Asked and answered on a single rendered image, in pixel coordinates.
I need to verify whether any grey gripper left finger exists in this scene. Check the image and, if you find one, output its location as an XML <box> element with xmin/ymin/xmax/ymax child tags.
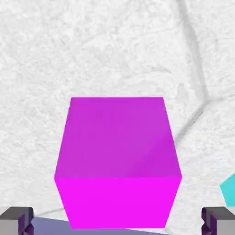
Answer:
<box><xmin>0</xmin><ymin>207</ymin><xmax>34</xmax><ymax>235</ymax></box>

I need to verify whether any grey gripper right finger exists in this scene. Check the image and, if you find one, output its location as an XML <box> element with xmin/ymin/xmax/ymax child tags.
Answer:
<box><xmin>201</xmin><ymin>207</ymin><xmax>235</xmax><ymax>235</ymax></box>

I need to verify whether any small cyan cube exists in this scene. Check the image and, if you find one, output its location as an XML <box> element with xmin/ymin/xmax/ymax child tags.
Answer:
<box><xmin>219</xmin><ymin>173</ymin><xmax>235</xmax><ymax>207</ymax></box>

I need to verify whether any small magenta cube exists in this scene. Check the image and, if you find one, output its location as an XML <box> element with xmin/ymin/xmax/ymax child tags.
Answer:
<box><xmin>54</xmin><ymin>96</ymin><xmax>182</xmax><ymax>230</ymax></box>

